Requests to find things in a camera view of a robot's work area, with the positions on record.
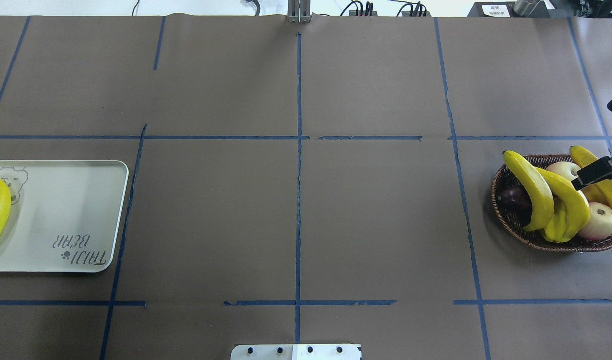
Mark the yellow banana basket outer edge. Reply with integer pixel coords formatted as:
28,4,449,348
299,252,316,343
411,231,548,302
569,146,612,209

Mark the black power adapter left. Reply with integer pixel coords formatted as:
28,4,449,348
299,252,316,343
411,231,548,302
339,0,378,18

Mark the yellow banana basket left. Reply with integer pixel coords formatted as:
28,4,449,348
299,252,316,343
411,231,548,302
503,150,554,233

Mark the black power adapter right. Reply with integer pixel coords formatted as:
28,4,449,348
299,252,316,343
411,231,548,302
396,1,431,18

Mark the brown wicker basket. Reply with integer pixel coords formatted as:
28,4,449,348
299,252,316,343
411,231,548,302
491,154,612,253

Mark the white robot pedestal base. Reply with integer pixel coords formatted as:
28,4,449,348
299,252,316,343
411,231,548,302
230,343,363,360

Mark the metal cylinder weight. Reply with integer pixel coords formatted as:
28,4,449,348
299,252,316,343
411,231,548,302
512,0,541,18

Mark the black box with label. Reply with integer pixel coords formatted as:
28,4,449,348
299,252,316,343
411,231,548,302
466,1,551,19

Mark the aluminium frame post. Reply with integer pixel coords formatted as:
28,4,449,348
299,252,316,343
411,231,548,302
287,0,312,24

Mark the yellow banana basket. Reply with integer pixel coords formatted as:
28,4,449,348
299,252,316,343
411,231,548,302
503,150,554,233
537,167,591,241

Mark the pink white peach front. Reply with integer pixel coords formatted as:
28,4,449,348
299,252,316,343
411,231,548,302
576,202,612,242

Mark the dark purple plum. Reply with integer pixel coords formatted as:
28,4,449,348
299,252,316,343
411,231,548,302
495,186,532,211

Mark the white bear print tray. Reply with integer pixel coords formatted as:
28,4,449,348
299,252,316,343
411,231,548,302
0,161,129,273

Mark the yellow banana basket middle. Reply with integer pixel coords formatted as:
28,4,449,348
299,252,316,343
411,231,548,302
537,167,591,241

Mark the pink white peach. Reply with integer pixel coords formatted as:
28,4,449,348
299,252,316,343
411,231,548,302
545,161,581,182
576,202,612,242

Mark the black power adapter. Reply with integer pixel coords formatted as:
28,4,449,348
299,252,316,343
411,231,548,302
339,0,378,18
396,1,431,18

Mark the pink white peach back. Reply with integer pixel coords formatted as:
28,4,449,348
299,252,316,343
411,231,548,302
545,161,581,182

